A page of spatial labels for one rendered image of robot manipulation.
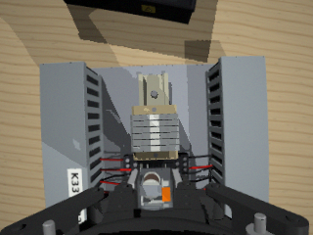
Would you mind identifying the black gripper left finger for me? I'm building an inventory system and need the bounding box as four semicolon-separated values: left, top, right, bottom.
0;170;140;235

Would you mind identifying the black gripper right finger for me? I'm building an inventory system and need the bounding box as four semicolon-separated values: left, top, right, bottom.
170;169;309;235

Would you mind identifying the black parts tray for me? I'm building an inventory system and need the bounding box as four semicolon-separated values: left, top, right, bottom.
64;0;197;24

